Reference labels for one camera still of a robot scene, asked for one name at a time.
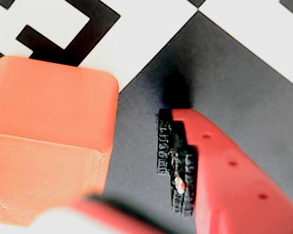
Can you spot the black white marker checkerboard mat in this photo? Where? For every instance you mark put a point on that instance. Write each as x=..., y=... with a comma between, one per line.
x=234, y=85

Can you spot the orange cube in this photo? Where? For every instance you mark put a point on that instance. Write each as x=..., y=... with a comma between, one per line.
x=51, y=109

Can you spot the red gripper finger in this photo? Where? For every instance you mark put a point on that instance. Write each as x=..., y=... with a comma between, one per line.
x=229, y=190
x=95, y=214

